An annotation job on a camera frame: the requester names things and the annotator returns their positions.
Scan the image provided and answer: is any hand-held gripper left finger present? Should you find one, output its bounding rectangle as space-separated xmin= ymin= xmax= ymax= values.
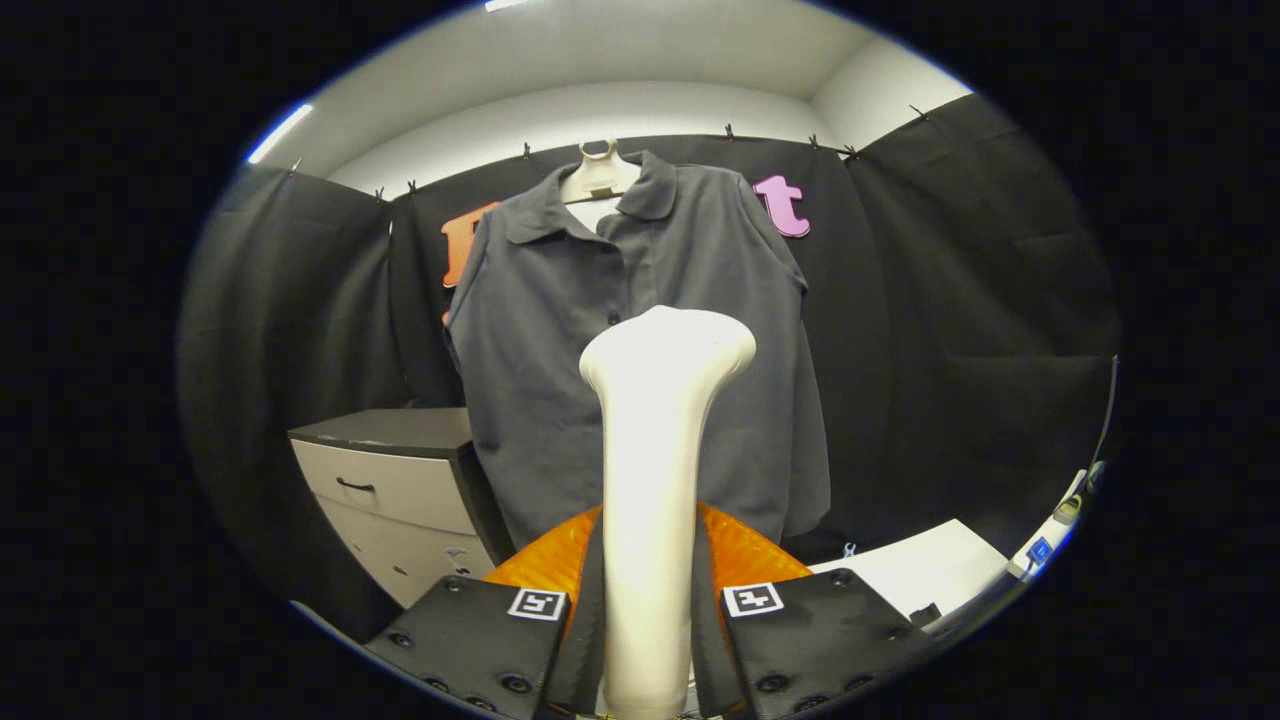
xmin=362 ymin=503 xmax=609 ymax=720

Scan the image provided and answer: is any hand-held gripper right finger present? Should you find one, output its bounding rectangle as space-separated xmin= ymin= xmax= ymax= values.
xmin=690 ymin=500 xmax=936 ymax=719

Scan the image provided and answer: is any white garment steamer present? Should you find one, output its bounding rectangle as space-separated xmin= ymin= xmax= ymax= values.
xmin=579 ymin=305 xmax=757 ymax=720

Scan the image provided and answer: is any grey button-up shirt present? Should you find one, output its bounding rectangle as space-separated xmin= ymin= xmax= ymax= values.
xmin=443 ymin=150 xmax=832 ymax=549

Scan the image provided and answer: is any white flat board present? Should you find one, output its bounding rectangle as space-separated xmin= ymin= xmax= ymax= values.
xmin=808 ymin=518 xmax=1009 ymax=622

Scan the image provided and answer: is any grey drawer cabinet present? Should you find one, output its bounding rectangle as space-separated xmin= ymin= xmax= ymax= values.
xmin=288 ymin=407 xmax=517 ymax=608

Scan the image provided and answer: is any white mannequin torso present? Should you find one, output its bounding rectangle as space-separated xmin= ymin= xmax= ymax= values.
xmin=560 ymin=140 xmax=642 ymax=237

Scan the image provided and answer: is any ceiling light strip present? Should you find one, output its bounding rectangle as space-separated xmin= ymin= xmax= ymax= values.
xmin=247 ymin=103 xmax=314 ymax=165

